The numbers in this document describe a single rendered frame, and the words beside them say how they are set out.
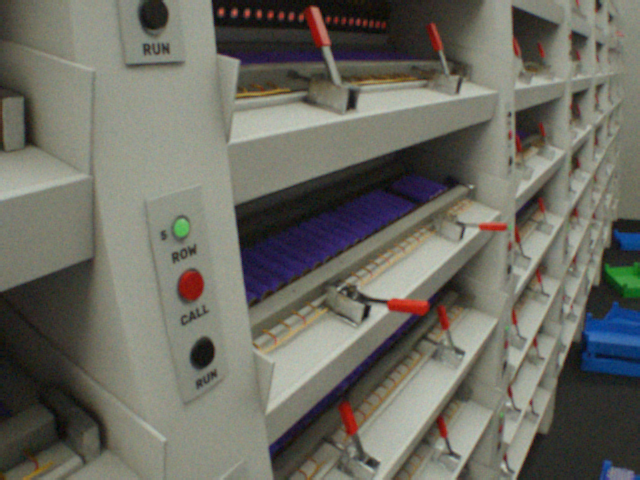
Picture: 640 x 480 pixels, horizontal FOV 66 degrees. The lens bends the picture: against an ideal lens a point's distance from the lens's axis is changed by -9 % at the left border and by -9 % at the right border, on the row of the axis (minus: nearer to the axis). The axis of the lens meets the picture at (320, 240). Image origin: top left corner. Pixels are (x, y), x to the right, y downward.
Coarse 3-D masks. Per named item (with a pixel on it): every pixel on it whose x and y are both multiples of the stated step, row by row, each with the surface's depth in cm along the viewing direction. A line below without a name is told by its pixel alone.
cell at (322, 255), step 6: (282, 234) 59; (288, 234) 59; (282, 240) 59; (288, 240) 58; (294, 240) 58; (300, 240) 58; (294, 246) 58; (300, 246) 58; (306, 246) 58; (312, 246) 58; (306, 252) 57; (312, 252) 57; (318, 252) 57; (324, 252) 57; (318, 258) 57; (324, 258) 56; (324, 264) 57
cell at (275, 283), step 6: (240, 258) 53; (246, 264) 52; (252, 264) 52; (246, 270) 51; (252, 270) 51; (258, 270) 51; (264, 270) 52; (252, 276) 51; (258, 276) 51; (264, 276) 51; (270, 276) 51; (276, 276) 51; (264, 282) 50; (270, 282) 50; (276, 282) 50; (282, 282) 51; (276, 288) 50
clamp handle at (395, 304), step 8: (360, 288) 49; (352, 296) 50; (360, 296) 50; (368, 304) 49; (376, 304) 48; (384, 304) 48; (392, 304) 47; (400, 304) 47; (408, 304) 46; (416, 304) 46; (424, 304) 46; (408, 312) 47; (416, 312) 46; (424, 312) 46
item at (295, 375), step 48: (288, 192) 66; (480, 192) 86; (432, 240) 70; (480, 240) 79; (384, 288) 57; (432, 288) 65; (336, 336) 48; (384, 336) 55; (288, 384) 41; (336, 384) 48
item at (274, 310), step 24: (456, 192) 81; (408, 216) 69; (384, 240) 61; (336, 264) 54; (360, 264) 57; (288, 288) 49; (312, 288) 49; (264, 312) 45; (288, 312) 47; (288, 336) 45
